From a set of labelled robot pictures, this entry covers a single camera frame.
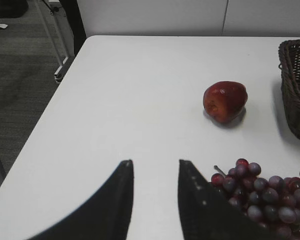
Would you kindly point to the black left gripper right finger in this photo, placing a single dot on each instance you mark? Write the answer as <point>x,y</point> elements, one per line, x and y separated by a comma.
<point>206,215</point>

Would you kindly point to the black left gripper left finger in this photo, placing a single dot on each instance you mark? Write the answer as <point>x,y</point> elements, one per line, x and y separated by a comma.
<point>106,215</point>

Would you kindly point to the dark brown wicker basket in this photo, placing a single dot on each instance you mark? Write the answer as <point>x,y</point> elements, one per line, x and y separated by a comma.
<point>289,57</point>

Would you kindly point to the purple grape bunch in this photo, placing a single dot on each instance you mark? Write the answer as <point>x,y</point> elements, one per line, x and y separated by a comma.
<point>273,203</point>

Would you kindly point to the red apple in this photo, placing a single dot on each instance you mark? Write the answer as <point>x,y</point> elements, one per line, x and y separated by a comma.
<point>224,100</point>

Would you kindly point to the white metal table leg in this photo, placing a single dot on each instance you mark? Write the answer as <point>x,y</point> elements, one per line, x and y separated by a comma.
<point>57,28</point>

